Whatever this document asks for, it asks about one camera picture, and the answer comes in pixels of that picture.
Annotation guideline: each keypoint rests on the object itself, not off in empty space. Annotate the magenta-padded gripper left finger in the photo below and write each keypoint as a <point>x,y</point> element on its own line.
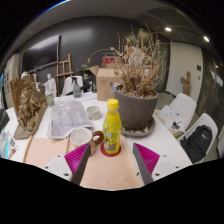
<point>76,159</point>

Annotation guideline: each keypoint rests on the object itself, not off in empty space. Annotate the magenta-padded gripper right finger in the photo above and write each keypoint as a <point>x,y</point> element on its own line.
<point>148,159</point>

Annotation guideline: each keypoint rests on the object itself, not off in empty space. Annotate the yellow drink bottle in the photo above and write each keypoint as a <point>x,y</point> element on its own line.
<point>111,130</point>

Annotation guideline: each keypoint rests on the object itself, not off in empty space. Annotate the grey plant saucer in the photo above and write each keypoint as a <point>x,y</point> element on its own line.
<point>147,131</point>

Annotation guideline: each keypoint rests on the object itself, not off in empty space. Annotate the printed newspaper sheet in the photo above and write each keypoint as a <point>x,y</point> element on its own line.
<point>66,120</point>

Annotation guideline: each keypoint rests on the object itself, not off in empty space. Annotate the papers on chair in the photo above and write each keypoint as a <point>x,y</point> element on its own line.
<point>171,116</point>

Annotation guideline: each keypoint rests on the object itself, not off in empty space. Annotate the small round glass jar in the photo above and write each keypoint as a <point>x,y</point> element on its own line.
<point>93,113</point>

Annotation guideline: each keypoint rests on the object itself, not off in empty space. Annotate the black backpack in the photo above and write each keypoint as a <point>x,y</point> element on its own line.
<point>196,143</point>

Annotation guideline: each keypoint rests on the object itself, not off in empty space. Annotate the grey pot with dried plant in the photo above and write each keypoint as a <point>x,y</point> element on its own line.
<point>135,110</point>

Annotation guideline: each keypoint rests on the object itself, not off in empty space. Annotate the small green-labelled bottle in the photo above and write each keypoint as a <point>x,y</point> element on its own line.
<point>50,99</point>

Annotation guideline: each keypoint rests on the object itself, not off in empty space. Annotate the white chair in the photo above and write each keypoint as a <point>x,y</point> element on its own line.
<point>208,118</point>
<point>185,105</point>
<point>67,86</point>

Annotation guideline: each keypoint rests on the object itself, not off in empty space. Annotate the grey spray bottle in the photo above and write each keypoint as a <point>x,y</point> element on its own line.
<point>76,90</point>

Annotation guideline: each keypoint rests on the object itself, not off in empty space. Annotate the colourful book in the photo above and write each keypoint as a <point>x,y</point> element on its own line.
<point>6,143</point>

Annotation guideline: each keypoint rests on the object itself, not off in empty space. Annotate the cardboard box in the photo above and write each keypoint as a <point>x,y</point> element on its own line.
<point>105,86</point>

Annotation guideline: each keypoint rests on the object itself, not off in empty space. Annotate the white plaster figurine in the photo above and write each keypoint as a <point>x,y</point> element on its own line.
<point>50,83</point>

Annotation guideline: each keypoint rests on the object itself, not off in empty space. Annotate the black flat box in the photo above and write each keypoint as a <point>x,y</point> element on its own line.
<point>3,120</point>

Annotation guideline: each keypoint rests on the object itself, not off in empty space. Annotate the wooden easel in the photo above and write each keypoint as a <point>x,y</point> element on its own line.
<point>64,74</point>

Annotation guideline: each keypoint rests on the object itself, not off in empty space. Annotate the white plaster bust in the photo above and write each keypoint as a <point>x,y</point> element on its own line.
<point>24,74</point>

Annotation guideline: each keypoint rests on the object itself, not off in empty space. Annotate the red box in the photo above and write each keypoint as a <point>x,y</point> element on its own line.
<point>108,60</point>

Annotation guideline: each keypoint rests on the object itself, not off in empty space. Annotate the white cabinet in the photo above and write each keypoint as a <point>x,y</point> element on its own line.
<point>10,78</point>

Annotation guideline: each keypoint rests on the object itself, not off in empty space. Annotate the white plaster statue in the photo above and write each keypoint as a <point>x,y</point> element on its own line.
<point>135,55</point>

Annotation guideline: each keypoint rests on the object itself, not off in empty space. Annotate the round ceiling spotlight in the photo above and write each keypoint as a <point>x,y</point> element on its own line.
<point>206,39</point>
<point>168,29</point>

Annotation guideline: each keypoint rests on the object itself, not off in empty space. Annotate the long ceiling light strip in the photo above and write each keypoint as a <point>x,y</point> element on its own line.
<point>55,6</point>

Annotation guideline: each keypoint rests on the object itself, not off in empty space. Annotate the wooden wall figure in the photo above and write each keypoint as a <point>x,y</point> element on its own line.
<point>185,83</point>

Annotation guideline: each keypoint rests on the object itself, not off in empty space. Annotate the black wall screen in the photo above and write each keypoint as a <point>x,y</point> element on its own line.
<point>41,53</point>

